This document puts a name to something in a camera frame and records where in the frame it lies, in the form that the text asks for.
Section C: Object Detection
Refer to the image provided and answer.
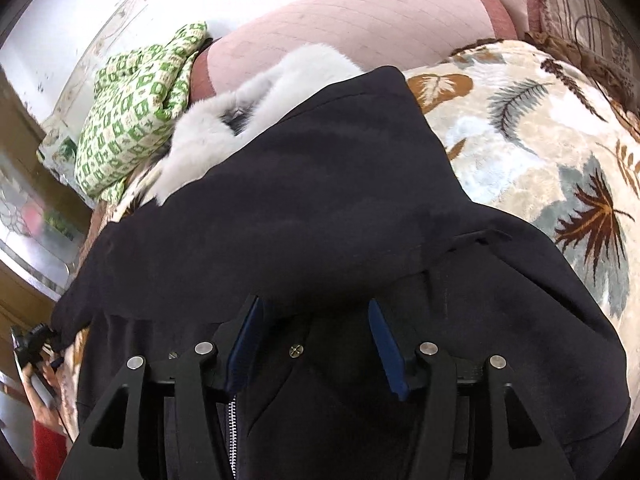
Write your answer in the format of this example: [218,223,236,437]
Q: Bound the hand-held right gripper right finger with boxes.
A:
[367,299,576,480]

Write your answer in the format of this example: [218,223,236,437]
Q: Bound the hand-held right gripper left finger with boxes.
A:
[60,295,266,480]

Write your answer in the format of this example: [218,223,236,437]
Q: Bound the black coat with fur collar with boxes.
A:
[50,42,632,480]

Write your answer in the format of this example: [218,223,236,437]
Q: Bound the person's left forearm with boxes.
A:
[21,360,70,480]

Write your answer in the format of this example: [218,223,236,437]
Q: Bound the patterned glass door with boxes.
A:
[0,150,86,301]

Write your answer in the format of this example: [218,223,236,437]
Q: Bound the pale floral printed cushion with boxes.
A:
[37,110,85,183]

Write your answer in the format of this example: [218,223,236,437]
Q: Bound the green patterned quilt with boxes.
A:
[75,21,210,203]

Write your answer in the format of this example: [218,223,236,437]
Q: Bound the leaf print plush blanket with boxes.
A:
[60,40,640,441]

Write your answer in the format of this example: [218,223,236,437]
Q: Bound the pink quilted sofa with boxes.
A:
[190,0,546,101]

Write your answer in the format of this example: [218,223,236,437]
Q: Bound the striped floral sofa cushion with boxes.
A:
[530,0,640,141]

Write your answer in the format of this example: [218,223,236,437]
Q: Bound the thin black cable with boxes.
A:
[570,12,626,91]

